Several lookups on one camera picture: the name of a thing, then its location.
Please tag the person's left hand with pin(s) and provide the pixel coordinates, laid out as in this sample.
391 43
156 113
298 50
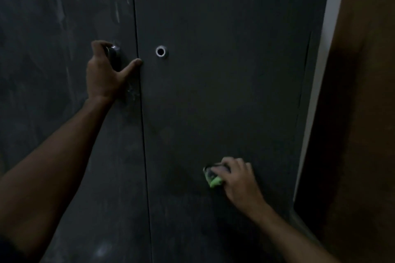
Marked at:
100 76

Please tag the person's right hand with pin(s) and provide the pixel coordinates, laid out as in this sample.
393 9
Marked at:
240 184

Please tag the person's right fingers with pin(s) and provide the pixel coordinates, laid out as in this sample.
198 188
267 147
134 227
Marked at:
233 167

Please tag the person's left thumb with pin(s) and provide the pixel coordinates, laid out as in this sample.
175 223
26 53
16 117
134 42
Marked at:
131 68

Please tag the green scrub sponge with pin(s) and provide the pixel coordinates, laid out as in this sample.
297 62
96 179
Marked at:
213 176

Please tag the dark grey cabinet door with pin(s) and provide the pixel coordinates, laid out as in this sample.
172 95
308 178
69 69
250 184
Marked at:
185 136
61 56

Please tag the person's left forearm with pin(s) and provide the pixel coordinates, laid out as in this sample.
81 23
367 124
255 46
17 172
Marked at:
49 164

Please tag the person's right forearm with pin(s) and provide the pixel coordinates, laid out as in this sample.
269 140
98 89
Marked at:
293 235

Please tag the round metal keyhole lock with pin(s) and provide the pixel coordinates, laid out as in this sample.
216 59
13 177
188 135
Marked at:
160 51

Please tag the brown wooden door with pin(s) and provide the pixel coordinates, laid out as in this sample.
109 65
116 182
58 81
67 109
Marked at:
355 118

